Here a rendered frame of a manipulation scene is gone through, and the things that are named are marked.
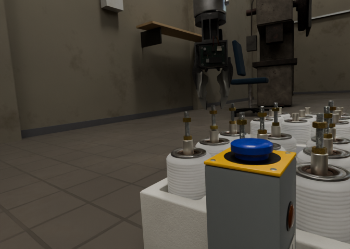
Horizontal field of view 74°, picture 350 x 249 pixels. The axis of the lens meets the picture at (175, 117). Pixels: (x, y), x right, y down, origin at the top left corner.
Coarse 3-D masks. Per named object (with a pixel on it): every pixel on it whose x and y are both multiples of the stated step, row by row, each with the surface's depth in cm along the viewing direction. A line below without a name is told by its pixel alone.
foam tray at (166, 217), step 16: (144, 192) 48; (160, 192) 47; (144, 208) 48; (160, 208) 45; (176, 208) 43; (192, 208) 41; (144, 224) 49; (160, 224) 46; (176, 224) 43; (192, 224) 41; (144, 240) 49; (160, 240) 46; (176, 240) 44; (192, 240) 41; (304, 240) 30; (320, 240) 30; (336, 240) 30
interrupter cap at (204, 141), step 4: (200, 140) 59; (204, 140) 60; (208, 140) 60; (220, 140) 59; (224, 140) 58; (228, 140) 58; (204, 144) 56; (208, 144) 55; (212, 144) 55; (216, 144) 55; (220, 144) 55; (224, 144) 55
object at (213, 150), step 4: (196, 144) 59; (200, 144) 57; (228, 144) 56; (204, 148) 55; (208, 148) 54; (212, 148) 54; (216, 148) 54; (220, 148) 54; (224, 148) 54; (208, 152) 54; (212, 152) 54; (216, 152) 54; (220, 152) 54; (212, 156) 54
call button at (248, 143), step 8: (232, 144) 23; (240, 144) 22; (248, 144) 22; (256, 144) 22; (264, 144) 22; (272, 144) 22; (240, 152) 22; (248, 152) 21; (256, 152) 21; (264, 152) 21; (256, 160) 22
